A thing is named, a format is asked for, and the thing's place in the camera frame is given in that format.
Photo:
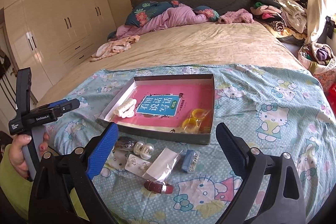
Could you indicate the person's left hand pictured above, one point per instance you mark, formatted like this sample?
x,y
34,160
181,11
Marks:
x,y
17,153

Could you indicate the white earring card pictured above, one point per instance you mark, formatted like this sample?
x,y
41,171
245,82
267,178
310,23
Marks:
x,y
137,163

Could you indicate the dark rhinestone hair clip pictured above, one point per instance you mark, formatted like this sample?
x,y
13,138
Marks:
x,y
124,144

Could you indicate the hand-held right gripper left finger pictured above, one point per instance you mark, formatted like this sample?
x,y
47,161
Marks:
x,y
103,150

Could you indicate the clear bag of rings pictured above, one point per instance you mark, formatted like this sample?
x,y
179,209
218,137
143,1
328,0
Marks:
x,y
206,119

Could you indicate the pearl white hair claw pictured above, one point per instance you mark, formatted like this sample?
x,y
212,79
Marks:
x,y
143,149

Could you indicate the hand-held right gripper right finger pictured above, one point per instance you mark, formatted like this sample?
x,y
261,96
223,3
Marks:
x,y
231,148

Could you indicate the beige bed sheet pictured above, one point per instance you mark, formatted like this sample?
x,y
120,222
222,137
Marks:
x,y
199,45

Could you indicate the black hanging handbag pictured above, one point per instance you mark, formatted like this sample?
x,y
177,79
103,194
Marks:
x,y
4,64

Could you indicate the pink book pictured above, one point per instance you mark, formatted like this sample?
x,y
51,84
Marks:
x,y
157,94

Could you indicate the blue bead box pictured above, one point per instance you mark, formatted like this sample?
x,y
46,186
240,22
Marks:
x,y
187,161

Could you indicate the pink quilt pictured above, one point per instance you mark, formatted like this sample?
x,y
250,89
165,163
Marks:
x,y
181,16

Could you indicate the pink fluffy garment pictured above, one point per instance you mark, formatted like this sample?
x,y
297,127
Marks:
x,y
236,16

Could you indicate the small floral pillow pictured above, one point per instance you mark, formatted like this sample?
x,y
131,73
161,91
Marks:
x,y
208,12

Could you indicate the clear bag with white paper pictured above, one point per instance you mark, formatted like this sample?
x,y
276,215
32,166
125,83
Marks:
x,y
164,163

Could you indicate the cream wardrobe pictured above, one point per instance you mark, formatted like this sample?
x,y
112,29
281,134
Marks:
x,y
57,16

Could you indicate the cartoon cat printed blanket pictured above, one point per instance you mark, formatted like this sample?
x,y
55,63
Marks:
x,y
262,98

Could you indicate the large floral pillow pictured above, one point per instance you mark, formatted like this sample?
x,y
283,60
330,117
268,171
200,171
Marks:
x,y
143,12

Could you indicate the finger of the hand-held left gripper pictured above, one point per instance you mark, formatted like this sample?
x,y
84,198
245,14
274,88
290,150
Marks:
x,y
59,102
67,106

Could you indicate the shallow cardboard box tray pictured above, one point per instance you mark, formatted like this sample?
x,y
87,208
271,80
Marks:
x,y
207,138

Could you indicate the white hair claw clip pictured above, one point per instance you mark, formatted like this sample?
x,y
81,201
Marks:
x,y
124,108

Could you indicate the peach patterned garment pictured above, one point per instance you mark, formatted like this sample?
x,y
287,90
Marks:
x,y
118,47

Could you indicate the pile of clothes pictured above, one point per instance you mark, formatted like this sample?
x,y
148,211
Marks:
x,y
278,14

